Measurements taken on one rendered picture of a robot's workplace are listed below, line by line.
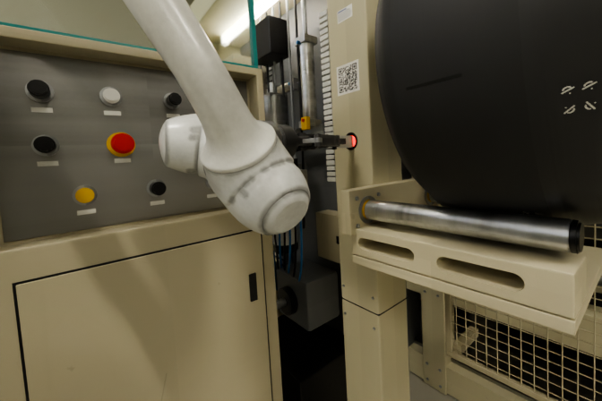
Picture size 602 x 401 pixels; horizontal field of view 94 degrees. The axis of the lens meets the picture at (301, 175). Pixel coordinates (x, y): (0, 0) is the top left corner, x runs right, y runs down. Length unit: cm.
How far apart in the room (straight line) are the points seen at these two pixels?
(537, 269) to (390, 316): 45
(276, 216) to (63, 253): 45
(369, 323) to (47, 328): 68
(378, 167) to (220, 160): 47
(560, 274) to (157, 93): 78
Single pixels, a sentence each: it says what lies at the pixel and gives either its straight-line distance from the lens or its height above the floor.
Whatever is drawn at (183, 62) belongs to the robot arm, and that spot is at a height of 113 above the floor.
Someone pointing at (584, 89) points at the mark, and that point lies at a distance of 39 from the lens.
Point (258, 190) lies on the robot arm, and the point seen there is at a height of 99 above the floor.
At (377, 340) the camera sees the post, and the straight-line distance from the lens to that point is 85.
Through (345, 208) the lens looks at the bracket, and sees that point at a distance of 62.
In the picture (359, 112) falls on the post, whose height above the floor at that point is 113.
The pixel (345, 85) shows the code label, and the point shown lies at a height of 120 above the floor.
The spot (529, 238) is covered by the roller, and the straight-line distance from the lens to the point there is 51.
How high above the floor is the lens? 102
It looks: 3 degrees down
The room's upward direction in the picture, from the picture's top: 3 degrees counter-clockwise
